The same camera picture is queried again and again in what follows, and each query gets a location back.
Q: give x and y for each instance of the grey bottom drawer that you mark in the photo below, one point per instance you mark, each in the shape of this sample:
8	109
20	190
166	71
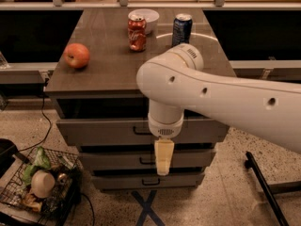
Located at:
142	181

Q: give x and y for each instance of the grey top drawer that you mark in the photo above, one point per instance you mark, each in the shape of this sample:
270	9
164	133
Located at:
115	132

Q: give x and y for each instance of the cream cup in basket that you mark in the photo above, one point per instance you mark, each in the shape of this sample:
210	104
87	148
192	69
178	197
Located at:
42	184

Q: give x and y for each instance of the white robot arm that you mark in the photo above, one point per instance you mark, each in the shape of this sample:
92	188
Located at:
175	82

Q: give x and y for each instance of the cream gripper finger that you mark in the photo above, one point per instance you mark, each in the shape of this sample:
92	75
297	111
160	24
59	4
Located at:
163	149

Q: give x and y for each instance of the red apple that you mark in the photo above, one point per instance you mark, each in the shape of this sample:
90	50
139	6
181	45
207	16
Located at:
76	55

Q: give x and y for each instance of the black metal stand leg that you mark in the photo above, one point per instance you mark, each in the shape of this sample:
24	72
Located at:
271	190

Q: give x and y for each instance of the blue tape cross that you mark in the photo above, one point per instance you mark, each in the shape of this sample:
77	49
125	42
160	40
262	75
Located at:
147	210

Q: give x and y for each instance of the white bowl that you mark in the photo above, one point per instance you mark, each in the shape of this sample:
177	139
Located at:
151	16

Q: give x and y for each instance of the grey middle drawer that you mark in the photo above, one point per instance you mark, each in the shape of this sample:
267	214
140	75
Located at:
143	160

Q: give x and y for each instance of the blue soda can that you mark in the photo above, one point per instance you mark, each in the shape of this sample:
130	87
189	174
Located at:
182	26

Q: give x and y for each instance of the grey drawer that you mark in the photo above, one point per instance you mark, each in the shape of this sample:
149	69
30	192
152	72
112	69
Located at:
143	160
142	181
115	132

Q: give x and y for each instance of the black wire basket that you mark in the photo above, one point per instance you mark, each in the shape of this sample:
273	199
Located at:
50	211

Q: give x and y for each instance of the green leafy item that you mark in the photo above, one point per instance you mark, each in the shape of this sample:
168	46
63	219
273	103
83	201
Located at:
41	162

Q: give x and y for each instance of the red soda can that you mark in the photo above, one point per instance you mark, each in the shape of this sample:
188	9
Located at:
136	32

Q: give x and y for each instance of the grey drawer cabinet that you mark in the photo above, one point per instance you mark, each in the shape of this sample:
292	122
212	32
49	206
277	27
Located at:
106	88

